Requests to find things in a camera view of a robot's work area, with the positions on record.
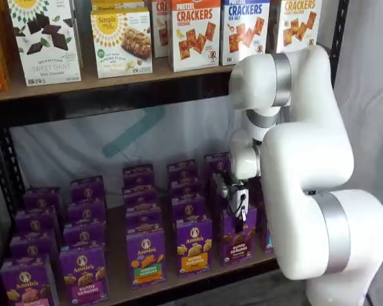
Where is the purple Annie's box magenta patch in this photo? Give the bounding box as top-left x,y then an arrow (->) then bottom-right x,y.
59,244 -> 110,303
63,221 -> 108,248
70,175 -> 105,202
66,199 -> 108,224

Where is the purple Annie's box teal patch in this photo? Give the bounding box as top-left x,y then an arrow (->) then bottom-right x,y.
258,219 -> 277,254

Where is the teal tape strip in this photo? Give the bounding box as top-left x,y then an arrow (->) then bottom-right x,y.
101,106 -> 165,157

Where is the purple Annie's box pink patch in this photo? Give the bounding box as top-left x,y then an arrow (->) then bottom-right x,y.
22,187 -> 63,211
14,206 -> 60,235
0,254 -> 59,306
8,229 -> 59,259

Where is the purple Annie's box yellow patch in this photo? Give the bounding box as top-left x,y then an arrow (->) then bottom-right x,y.
171,194 -> 207,221
176,217 -> 213,278
169,178 -> 202,198
167,159 -> 199,182

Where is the purple Annie's box brown patch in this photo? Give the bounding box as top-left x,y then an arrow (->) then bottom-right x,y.
220,207 -> 259,268
204,152 -> 233,176
209,191 -> 230,230

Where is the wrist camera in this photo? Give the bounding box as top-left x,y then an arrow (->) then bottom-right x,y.
212,173 -> 231,199

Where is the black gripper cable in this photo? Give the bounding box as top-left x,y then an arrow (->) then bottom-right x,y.
227,190 -> 247,221

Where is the white backdrop cloth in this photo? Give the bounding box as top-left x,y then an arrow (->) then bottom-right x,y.
9,95 -> 243,198

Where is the Simple Mills bar box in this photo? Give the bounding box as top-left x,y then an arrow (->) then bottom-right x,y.
90,6 -> 153,79
91,0 -> 147,12

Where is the grey white curtain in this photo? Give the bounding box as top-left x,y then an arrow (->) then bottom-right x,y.
319,0 -> 383,306

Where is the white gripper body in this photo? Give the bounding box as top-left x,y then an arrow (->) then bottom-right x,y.
226,182 -> 250,222

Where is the yellow pretzel crackers box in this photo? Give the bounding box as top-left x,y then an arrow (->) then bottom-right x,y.
267,0 -> 323,54

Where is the white Sweet Thins box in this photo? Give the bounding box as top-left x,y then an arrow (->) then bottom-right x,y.
6,0 -> 83,87

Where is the purple Annie's box green patch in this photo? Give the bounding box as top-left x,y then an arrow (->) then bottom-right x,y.
123,164 -> 156,189
126,207 -> 163,232
123,186 -> 160,210
126,228 -> 167,290

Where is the orange cheddar pretzel crackers box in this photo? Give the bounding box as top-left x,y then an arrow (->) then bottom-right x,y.
151,0 -> 170,59
168,0 -> 222,73

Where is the black metal shelf rack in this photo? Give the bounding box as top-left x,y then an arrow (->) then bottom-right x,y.
0,0 -> 350,306

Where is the blue pretzel crackers box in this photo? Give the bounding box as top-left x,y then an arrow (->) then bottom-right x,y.
220,0 -> 271,66

